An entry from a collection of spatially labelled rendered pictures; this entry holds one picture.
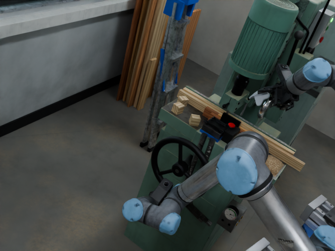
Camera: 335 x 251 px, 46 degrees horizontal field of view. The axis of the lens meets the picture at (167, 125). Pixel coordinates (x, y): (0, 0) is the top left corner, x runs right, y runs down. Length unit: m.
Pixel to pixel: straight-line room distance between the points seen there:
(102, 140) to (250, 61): 1.61
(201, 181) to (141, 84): 2.06
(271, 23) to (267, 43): 0.08
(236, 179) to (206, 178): 0.25
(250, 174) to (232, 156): 0.07
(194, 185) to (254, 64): 0.58
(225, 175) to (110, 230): 1.41
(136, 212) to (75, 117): 1.88
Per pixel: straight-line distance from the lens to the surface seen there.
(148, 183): 2.07
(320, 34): 1.92
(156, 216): 1.37
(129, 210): 1.38
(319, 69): 1.35
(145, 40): 3.14
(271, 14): 1.59
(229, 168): 1.09
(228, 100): 1.78
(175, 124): 1.82
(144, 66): 3.25
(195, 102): 1.91
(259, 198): 1.14
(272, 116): 1.95
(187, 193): 1.40
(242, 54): 1.66
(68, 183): 2.62
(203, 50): 4.51
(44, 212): 2.44
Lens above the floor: 1.86
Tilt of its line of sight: 34 degrees down
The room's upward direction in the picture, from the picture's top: 20 degrees clockwise
